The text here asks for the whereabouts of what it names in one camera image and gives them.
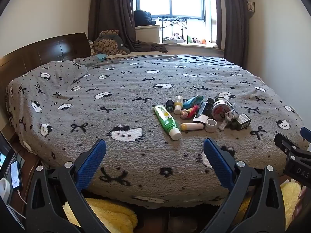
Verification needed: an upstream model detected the white storage box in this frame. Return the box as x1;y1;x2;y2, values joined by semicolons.
135;25;161;43

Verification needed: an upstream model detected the white cable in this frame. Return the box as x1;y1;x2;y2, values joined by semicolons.
6;189;27;220

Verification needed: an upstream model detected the black metal rack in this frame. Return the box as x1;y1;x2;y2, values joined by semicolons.
158;16;189;44

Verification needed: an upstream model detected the crumpled white paper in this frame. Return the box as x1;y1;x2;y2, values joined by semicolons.
218;110;240;130

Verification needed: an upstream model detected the yellow fluffy rug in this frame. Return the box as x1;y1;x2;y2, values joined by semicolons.
63;182;302;233

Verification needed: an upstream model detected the grey printed blanket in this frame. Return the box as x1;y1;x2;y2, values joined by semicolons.
5;54;309;209

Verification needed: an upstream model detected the brown curtain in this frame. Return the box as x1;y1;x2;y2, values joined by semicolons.
214;0;250;66
88;0;169;53

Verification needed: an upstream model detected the round tin with red label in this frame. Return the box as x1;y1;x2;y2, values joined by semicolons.
212;97;233;121

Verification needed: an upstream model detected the dark blue cushion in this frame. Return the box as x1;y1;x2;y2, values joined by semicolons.
133;10;156;27

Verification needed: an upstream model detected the white tape roll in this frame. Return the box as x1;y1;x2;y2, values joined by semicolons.
0;178;13;204

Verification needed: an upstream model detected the smartphone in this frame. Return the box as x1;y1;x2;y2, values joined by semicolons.
10;161;24;190

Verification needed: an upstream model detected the small black box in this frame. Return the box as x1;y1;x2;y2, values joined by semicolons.
236;114;251;129

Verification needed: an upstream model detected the yellow and white tube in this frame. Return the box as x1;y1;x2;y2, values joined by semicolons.
180;123;204;131

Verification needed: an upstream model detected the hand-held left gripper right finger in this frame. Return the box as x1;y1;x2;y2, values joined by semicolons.
202;138;286;233

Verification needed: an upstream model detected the black carton with white end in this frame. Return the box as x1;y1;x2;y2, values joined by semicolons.
193;101;210;123

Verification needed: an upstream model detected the green tube with white cap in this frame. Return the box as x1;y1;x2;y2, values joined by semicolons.
153;105;182;141

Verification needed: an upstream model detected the small white ring cup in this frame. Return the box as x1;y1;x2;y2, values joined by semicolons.
205;119;218;133

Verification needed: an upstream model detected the yellow bottle with white cap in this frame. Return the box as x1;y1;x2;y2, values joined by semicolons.
174;95;184;115

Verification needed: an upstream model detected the wooden nightstand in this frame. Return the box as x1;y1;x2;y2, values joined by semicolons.
0;131;42;233

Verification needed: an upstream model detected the blue snack packet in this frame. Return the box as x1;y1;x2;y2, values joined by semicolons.
183;95;204;110

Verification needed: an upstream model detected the patterned brown pillow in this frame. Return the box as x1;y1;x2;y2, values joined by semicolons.
93;30;131;56

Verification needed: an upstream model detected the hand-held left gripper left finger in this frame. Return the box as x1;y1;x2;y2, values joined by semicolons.
25;139;114;233

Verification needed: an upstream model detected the dark wooden headboard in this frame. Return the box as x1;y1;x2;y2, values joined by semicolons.
0;32;92;117

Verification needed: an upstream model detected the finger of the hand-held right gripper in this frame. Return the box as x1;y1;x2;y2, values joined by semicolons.
274;133;302;156
300;127;311;143

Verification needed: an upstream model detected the pink red toy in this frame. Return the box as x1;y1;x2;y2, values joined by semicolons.
180;104;200;120

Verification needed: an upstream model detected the row of small figurines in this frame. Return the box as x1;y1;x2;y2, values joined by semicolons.
165;31;207;44

